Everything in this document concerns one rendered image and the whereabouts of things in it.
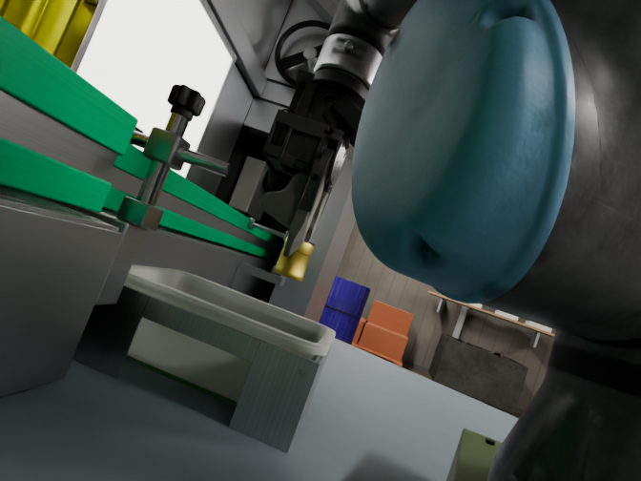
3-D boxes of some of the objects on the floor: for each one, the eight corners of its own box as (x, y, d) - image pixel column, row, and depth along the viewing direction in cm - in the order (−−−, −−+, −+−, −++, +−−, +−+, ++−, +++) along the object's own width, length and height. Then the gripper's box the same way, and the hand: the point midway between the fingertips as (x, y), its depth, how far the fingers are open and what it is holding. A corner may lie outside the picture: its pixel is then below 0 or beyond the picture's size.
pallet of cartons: (409, 369, 623) (426, 319, 629) (395, 376, 521) (416, 316, 527) (326, 333, 681) (343, 287, 687) (299, 333, 579) (320, 280, 585)
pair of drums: (331, 375, 403) (363, 284, 410) (228, 325, 455) (258, 245, 462) (353, 368, 475) (381, 291, 482) (261, 326, 527) (287, 257, 534)
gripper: (307, 94, 55) (251, 243, 54) (295, 48, 44) (223, 233, 43) (367, 115, 54) (311, 265, 53) (370, 71, 43) (299, 261, 42)
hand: (299, 248), depth 48 cm, fingers closed on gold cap, 3 cm apart
